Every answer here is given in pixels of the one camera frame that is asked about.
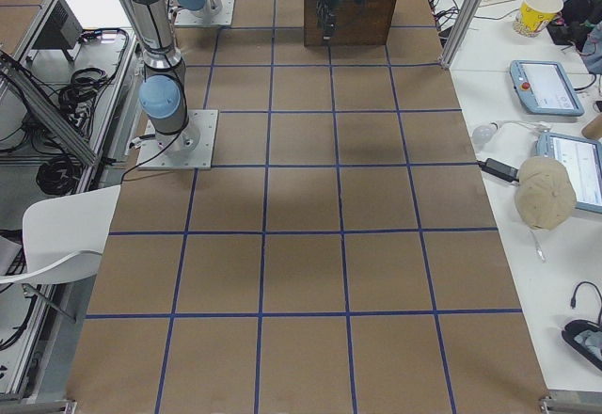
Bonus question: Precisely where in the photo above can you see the beige baseball cap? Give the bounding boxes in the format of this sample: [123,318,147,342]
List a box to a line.
[515,156,577,230]

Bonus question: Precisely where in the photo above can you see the blue teach pendant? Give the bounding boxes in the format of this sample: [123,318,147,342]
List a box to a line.
[535,132,601,214]
[509,60,584,117]

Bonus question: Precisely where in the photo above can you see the white plastic chair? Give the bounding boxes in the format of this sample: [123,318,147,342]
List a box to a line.
[1,185,120,285]

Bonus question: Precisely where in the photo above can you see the blue teach pendant far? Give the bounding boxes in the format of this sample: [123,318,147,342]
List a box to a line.
[509,60,584,117]

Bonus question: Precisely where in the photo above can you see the black power adapter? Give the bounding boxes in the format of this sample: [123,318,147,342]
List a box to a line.
[478,158,519,183]

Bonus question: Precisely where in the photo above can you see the white light bulb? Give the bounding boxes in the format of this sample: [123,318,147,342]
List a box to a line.
[471,122,499,148]

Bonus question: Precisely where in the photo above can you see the aluminium frame post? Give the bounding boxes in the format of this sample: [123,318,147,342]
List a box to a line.
[439,0,482,69]

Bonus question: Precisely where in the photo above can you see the dark brown wooden cabinet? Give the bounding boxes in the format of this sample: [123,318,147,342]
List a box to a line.
[304,0,396,47]

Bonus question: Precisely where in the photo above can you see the yellow popcorn paper cup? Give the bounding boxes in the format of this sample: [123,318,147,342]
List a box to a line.
[513,0,563,38]

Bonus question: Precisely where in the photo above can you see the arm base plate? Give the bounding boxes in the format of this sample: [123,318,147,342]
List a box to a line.
[136,109,218,170]
[170,0,235,28]

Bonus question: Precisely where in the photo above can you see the blue teach pendant near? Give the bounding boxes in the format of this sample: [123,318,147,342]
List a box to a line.
[535,132,601,214]

